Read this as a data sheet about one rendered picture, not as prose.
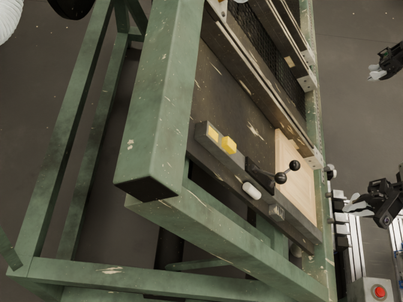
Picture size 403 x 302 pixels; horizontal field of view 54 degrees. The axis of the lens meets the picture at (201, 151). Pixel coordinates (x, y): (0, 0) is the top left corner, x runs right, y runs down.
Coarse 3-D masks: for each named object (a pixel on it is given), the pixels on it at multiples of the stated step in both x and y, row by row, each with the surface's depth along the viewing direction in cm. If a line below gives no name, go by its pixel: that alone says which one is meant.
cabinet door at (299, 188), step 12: (276, 132) 163; (276, 144) 160; (288, 144) 169; (276, 156) 157; (288, 156) 167; (300, 156) 180; (276, 168) 154; (300, 168) 177; (288, 180) 160; (300, 180) 173; (312, 180) 187; (288, 192) 156; (300, 192) 170; (312, 192) 183; (300, 204) 165; (312, 204) 179; (312, 216) 175
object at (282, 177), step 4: (252, 164) 124; (252, 168) 123; (256, 168) 124; (256, 172) 125; (260, 172) 122; (264, 172) 121; (268, 172) 121; (280, 172) 117; (272, 176) 119; (276, 176) 117; (280, 176) 116; (284, 176) 116; (276, 180) 117; (280, 180) 116; (284, 180) 116; (280, 184) 117
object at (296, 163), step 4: (296, 160) 131; (292, 164) 130; (296, 164) 130; (288, 168) 132; (292, 168) 130; (296, 168) 130; (284, 172) 132; (268, 180) 133; (272, 180) 133; (268, 184) 132; (272, 184) 133
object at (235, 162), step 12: (204, 132) 107; (204, 144) 110; (216, 144) 110; (216, 156) 115; (228, 156) 115; (240, 156) 121; (228, 168) 121; (240, 168) 120; (252, 180) 127; (264, 192) 133; (276, 192) 140; (288, 204) 147; (288, 216) 150; (300, 216) 156; (300, 228) 159; (312, 228) 165; (312, 240) 170
